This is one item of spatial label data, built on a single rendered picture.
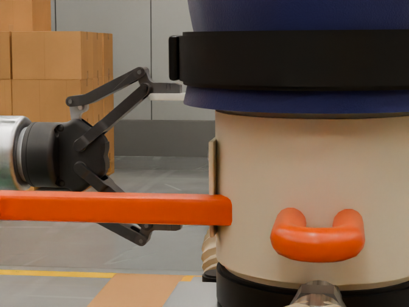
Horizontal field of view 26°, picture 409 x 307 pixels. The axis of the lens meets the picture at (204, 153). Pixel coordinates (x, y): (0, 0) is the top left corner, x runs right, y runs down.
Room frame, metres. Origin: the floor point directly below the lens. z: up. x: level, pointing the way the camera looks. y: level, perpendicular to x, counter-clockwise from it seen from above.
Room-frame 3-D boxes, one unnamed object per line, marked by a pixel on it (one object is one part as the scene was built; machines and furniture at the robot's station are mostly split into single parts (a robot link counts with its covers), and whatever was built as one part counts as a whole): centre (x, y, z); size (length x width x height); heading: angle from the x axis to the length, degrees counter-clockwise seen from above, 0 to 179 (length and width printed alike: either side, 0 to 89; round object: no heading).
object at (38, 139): (1.01, 0.16, 1.07); 0.09 x 0.07 x 0.08; 81
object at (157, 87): (0.99, 0.05, 1.16); 0.05 x 0.01 x 0.03; 81
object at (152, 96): (0.99, 0.02, 1.14); 0.07 x 0.03 x 0.01; 81
